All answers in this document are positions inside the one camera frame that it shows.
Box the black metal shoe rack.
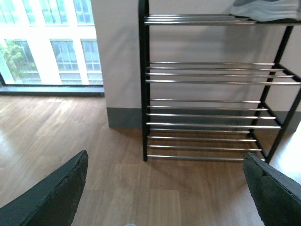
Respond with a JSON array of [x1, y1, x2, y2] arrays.
[[138, 0, 301, 162]]

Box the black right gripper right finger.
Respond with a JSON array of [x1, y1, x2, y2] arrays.
[[243, 153, 301, 226]]

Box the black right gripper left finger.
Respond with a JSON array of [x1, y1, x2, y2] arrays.
[[0, 150, 88, 226]]

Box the grey knit sneaker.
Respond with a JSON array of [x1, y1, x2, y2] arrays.
[[230, 0, 301, 22]]

